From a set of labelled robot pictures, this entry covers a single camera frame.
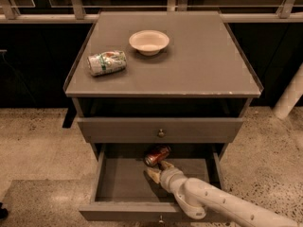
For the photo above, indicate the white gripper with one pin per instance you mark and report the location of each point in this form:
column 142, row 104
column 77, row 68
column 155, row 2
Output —
column 168, row 176

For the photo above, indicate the red coke can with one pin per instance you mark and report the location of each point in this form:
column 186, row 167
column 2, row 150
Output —
column 156, row 155

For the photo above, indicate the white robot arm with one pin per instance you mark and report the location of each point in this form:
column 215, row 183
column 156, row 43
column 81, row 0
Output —
column 195, row 197

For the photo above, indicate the brass top drawer knob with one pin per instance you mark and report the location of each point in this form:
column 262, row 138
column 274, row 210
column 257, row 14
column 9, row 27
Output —
column 161, row 133

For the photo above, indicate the brass drawer knob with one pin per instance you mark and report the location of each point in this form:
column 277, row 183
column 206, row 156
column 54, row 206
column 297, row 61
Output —
column 161, row 221
column 161, row 133

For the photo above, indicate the open grey middle drawer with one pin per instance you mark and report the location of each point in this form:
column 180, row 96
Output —
column 123, row 191

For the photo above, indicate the brass middle drawer knob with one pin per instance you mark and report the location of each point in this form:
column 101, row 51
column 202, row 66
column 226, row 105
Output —
column 161, row 221

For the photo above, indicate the closed grey top drawer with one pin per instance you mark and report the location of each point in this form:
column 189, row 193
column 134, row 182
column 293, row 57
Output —
column 144, row 130

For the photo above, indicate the grey drawer cabinet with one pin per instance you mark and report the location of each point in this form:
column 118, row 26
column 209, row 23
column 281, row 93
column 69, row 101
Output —
column 202, row 73

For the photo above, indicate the green white soda can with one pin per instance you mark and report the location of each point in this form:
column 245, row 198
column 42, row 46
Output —
column 107, row 63

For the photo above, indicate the white bowl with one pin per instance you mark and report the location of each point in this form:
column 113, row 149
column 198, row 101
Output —
column 149, row 42

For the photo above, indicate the black object at floor edge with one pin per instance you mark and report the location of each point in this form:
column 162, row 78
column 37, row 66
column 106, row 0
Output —
column 3, row 211

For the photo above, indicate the metal window railing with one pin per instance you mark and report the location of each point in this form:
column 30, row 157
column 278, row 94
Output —
column 86, row 11

